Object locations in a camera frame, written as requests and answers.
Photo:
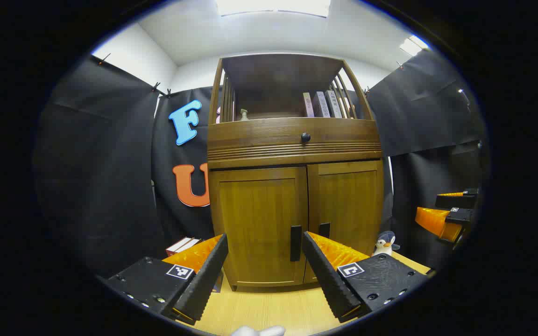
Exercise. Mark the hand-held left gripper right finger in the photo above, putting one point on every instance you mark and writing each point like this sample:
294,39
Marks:
327,280

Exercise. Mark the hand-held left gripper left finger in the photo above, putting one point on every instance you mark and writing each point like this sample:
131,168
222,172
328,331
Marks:
206,275

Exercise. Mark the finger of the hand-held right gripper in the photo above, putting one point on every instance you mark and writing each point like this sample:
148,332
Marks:
437,223
456,200

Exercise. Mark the wooden shoe cabinet door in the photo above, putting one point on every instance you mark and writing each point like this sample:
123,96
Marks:
348,200
255,219

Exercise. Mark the wooden double-door shoe cabinet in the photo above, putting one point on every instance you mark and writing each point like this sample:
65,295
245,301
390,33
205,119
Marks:
292,156

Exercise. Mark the wooden cabinet drawer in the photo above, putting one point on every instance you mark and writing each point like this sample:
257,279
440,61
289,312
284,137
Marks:
250,135

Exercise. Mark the brown book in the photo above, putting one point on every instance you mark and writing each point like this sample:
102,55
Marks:
193,242

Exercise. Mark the red book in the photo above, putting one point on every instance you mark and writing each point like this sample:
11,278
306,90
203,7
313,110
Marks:
178,246

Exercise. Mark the penguin plush toy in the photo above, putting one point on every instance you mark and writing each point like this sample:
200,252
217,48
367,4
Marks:
385,243

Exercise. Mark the black drawer knob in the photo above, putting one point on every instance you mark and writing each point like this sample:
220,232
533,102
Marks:
305,137

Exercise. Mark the black backdrop cloth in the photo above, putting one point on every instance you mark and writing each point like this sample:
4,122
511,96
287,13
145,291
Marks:
101,163

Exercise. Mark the grey book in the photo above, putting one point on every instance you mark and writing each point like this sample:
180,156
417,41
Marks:
333,103
321,105

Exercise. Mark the small ceiling light panel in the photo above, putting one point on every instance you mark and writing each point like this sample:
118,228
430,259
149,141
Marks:
414,45

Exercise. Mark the pink book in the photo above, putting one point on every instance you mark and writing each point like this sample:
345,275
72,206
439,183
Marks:
307,105

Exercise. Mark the large ceiling light panel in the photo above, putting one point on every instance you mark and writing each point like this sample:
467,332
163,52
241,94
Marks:
273,6

